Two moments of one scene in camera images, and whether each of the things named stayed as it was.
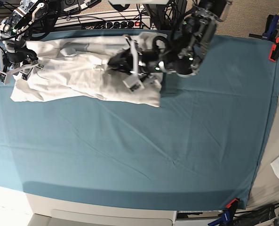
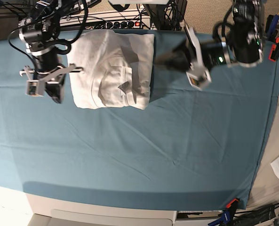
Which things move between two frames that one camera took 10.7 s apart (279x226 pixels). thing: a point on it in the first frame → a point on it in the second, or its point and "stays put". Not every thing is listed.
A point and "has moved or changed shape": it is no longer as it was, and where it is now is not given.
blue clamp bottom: (225, 219) stays put
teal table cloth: (203, 147) stays put
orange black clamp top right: (277, 49) stays put
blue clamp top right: (271, 30) stays put
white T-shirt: (77, 68) has moved or changed shape
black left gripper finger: (122, 61) → (179, 58)
